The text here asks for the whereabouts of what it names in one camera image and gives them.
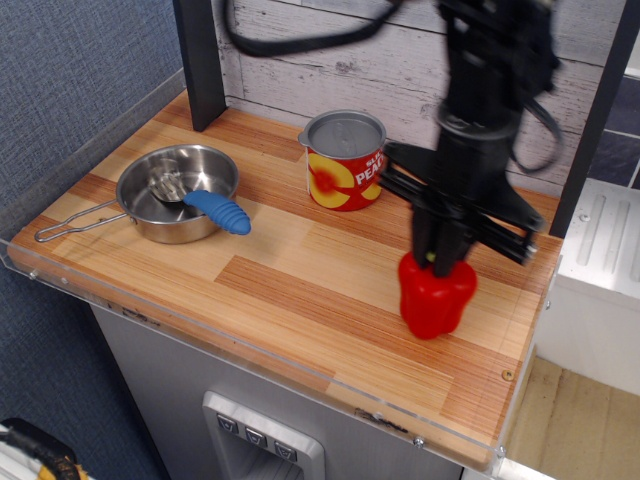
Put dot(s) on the red yellow peaches can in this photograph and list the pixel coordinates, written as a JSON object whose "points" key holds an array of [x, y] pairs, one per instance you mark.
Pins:
{"points": [[343, 159]]}

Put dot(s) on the red toy bell pepper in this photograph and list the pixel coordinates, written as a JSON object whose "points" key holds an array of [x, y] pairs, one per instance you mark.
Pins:
{"points": [[432, 306]]}

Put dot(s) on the black yellow object bottom left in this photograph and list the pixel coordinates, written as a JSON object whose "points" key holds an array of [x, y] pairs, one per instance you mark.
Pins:
{"points": [[28, 452]]}

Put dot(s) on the silver water dispenser panel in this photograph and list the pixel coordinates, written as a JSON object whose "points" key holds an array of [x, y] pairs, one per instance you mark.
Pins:
{"points": [[250, 445]]}

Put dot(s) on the gray toy fridge cabinet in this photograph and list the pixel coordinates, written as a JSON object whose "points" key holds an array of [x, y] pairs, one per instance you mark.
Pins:
{"points": [[168, 379]]}

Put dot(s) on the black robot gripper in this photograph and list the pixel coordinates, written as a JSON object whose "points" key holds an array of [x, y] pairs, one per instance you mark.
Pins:
{"points": [[460, 195]]}

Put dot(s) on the blue handled metal spatula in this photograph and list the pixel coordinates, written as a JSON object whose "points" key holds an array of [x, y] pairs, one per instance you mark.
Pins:
{"points": [[169, 188]]}

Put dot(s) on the white toy sink counter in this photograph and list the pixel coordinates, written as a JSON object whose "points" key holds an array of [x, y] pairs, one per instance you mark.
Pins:
{"points": [[590, 324]]}

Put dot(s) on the left dark gray post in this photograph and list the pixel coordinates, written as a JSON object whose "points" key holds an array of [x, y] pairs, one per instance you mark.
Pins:
{"points": [[201, 63]]}

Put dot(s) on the right dark gray post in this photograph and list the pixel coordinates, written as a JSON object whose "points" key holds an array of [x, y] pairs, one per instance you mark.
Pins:
{"points": [[616, 64]]}

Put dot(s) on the dark gray post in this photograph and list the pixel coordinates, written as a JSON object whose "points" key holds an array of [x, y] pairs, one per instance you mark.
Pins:
{"points": [[616, 64], [201, 63]]}

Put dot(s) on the stainless steel pan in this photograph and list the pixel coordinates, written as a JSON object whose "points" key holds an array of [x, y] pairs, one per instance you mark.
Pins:
{"points": [[200, 167]]}

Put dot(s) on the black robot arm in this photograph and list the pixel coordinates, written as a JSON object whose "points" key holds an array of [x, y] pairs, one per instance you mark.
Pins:
{"points": [[500, 56]]}

